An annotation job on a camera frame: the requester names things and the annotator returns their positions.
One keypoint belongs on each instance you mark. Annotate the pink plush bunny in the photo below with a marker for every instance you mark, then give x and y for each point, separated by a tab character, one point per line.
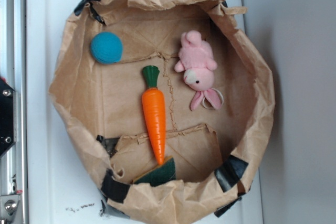
196	61

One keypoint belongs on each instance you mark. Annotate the orange plastic carrot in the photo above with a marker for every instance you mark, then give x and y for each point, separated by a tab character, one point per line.
153	104

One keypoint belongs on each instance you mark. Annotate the brown paper bag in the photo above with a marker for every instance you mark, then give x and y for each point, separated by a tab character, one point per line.
216	152

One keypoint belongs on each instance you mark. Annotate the green scouring sponge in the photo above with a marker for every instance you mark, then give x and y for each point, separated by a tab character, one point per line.
159	175

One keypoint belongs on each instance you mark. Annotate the blue knitted ball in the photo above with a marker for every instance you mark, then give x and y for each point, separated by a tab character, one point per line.
106	48

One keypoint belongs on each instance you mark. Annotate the black mounting bracket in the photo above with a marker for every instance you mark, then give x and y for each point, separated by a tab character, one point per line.
6	117

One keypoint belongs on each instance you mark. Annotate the metal frame rail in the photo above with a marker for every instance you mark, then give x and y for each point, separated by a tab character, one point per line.
14	185

